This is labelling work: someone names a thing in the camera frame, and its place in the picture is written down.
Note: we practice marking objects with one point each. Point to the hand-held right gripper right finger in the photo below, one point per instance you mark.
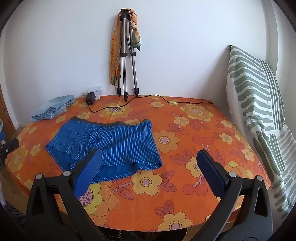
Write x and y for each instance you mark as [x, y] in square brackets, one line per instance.
[212, 172]

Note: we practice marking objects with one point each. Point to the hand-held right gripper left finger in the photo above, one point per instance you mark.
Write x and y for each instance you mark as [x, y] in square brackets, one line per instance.
[91, 168]

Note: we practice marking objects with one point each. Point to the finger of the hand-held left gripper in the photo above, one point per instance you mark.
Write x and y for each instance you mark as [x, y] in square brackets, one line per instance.
[9, 144]

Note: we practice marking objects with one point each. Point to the blue striped pants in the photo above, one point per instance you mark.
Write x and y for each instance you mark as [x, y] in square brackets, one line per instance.
[124, 141]

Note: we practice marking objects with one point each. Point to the brown wooden panel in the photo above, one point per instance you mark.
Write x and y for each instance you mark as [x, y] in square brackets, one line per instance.
[5, 115]

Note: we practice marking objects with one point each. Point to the orange floral tablecloth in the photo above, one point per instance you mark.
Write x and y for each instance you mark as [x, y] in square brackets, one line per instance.
[185, 185]

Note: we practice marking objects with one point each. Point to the folded light blue jeans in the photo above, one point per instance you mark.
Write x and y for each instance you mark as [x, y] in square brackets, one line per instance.
[53, 107]

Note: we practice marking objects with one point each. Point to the black power adapter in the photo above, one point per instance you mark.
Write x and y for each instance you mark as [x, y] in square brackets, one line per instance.
[90, 98]

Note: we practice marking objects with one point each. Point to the white power strip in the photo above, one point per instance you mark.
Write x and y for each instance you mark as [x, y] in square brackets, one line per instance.
[98, 90]

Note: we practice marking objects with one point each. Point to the green striped pillow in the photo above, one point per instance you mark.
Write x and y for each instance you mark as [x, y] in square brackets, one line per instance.
[254, 92]

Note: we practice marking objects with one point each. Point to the orange patterned scarf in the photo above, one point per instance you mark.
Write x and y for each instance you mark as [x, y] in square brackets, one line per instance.
[115, 58]

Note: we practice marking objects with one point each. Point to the silver camera tripod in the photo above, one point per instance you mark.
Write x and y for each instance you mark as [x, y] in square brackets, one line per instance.
[124, 30]

